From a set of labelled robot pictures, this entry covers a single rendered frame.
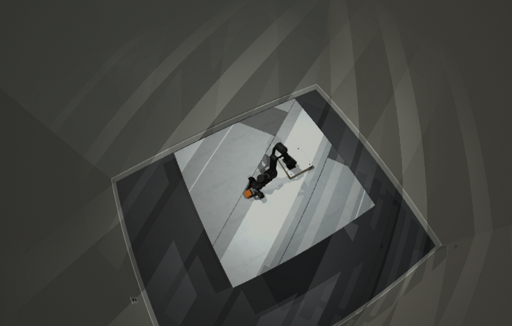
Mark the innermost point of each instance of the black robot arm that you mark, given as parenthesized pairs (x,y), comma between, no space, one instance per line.
(271,173)

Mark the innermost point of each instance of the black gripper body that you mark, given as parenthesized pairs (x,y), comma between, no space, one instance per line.
(260,194)

